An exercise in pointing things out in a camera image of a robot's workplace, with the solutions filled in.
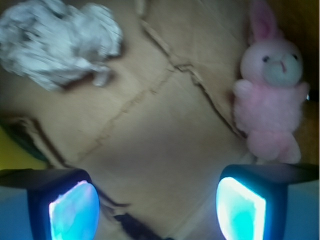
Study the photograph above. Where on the crumpled white paper ball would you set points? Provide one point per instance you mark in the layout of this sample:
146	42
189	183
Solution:
55	44

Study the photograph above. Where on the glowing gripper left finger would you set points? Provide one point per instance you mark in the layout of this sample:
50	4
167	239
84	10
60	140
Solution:
48	204

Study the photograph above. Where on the yellow green sponge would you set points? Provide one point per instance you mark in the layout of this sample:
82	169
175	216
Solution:
18	150

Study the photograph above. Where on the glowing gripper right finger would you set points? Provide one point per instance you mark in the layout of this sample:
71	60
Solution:
269	202

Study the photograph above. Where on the pink plush bunny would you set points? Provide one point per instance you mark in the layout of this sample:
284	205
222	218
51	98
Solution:
269	96

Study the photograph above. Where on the brown paper bag tray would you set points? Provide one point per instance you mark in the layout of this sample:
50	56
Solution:
156	138

